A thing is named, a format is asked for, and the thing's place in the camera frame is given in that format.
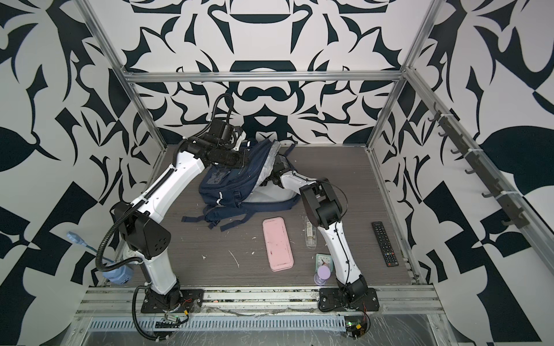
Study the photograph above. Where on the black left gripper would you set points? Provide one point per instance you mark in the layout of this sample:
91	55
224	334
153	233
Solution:
242	159

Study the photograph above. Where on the navy blue school backpack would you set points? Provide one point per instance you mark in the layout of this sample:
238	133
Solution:
233	196

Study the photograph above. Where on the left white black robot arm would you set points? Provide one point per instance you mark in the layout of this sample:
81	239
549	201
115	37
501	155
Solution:
140	221

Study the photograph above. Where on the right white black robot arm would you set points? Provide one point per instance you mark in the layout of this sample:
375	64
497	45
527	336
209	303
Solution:
325	212

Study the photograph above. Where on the pink pencil case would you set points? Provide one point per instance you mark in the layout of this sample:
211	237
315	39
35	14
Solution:
277	244

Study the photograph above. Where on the small green square clock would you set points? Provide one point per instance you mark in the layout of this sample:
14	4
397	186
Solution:
323	260

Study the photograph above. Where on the purple cylindrical container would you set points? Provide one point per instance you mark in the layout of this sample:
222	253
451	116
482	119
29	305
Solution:
322	275

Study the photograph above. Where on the black remote control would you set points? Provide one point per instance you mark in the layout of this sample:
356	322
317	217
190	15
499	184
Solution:
385	245

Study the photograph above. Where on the small green circuit board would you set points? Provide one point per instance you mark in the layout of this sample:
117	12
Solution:
357	327

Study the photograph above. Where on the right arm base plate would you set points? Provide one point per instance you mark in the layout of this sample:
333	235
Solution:
336	299

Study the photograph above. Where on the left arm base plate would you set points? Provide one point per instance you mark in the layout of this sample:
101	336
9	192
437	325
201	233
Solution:
190	300

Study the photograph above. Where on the aluminium frame rail base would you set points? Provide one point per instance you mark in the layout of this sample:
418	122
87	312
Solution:
408	315

